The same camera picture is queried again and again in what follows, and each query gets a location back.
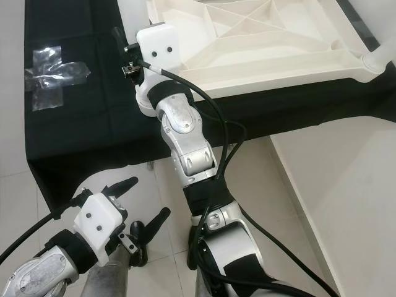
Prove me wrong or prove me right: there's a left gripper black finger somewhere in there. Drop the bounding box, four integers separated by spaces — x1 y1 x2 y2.
99 176 140 197
139 207 172 245

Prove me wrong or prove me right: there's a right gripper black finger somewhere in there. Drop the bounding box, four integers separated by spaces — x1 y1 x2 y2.
111 26 131 66

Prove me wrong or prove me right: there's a clear tape patch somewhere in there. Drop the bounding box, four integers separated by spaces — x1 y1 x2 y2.
25 45 90 112

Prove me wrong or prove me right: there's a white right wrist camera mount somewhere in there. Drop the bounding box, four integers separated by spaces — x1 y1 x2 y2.
135 22 185 103

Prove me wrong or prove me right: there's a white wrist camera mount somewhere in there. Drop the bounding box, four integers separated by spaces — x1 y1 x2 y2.
135 22 185 103
72 193 131 254

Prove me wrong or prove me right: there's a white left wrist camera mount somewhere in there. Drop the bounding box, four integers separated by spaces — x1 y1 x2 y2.
72 193 131 254

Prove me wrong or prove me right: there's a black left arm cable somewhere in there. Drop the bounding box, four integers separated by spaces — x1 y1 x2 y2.
0 195 93 264

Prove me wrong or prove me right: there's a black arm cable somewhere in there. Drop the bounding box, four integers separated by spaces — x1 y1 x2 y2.
0 195 93 264
139 59 341 297

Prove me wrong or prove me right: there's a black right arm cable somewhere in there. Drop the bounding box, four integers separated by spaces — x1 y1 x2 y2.
139 59 341 297

